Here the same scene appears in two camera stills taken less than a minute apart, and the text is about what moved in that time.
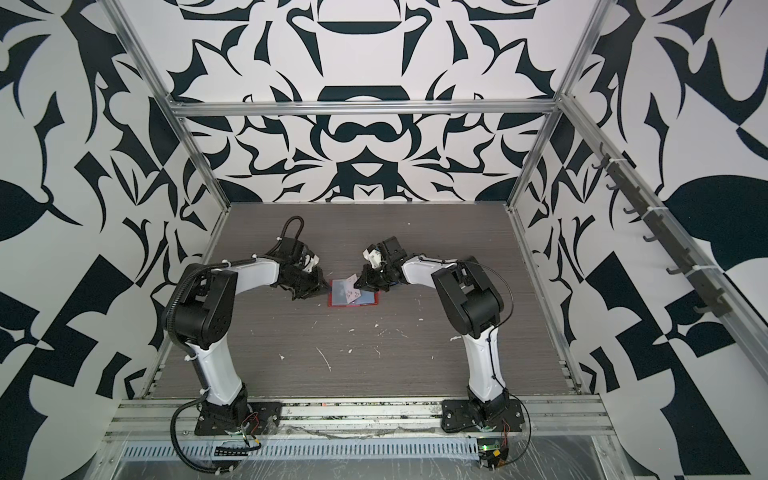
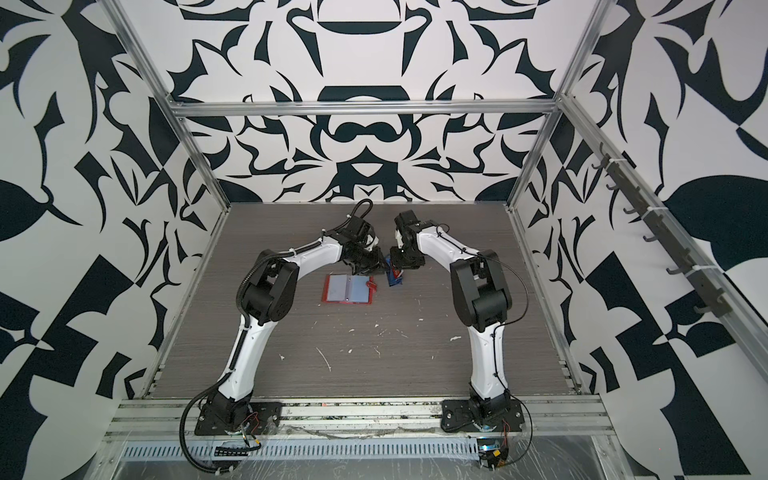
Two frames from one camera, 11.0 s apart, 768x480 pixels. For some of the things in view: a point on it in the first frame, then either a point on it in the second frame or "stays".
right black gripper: [368, 281] to [399, 263]
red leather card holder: [338, 296] stays
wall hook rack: [713, 300] stays
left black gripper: [319, 283] to [379, 265]
